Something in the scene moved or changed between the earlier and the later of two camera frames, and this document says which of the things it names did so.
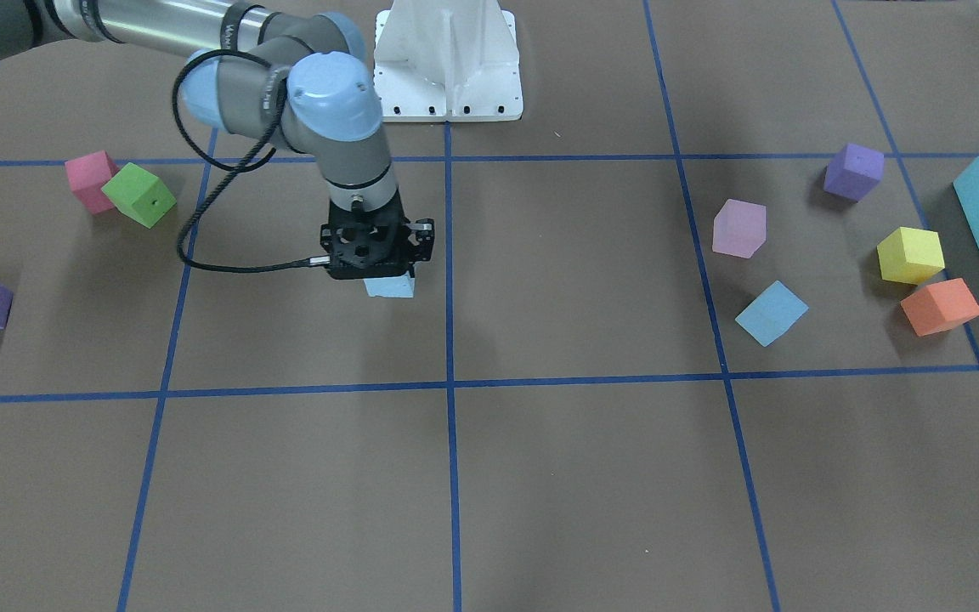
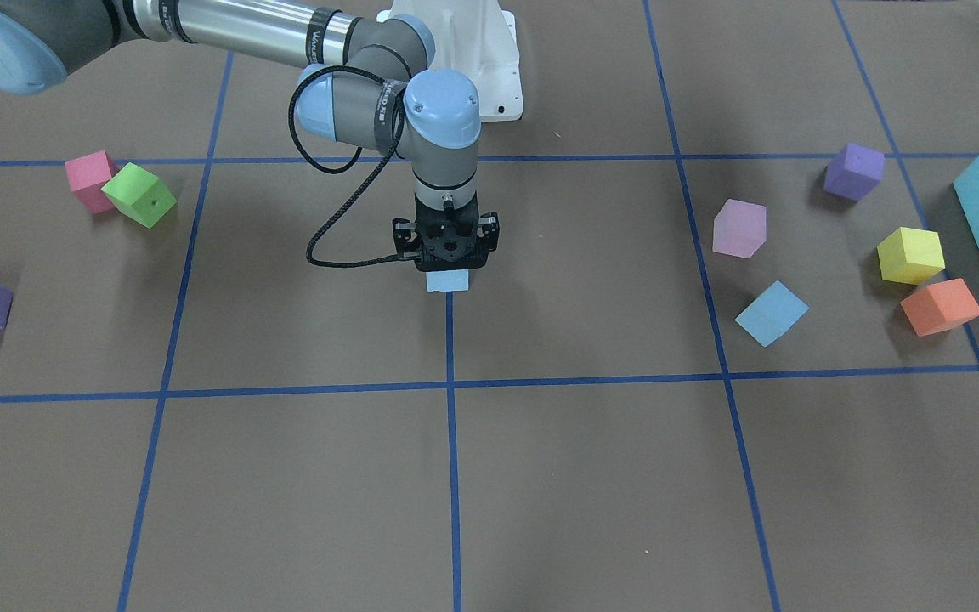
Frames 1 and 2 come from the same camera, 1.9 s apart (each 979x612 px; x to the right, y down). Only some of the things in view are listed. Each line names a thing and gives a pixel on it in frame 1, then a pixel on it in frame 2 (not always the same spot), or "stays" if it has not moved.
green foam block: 139,194 stays
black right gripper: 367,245 → 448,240
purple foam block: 852,171 stays
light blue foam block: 402,286 → 448,280
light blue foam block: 772,314 stays
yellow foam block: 910,256 stays
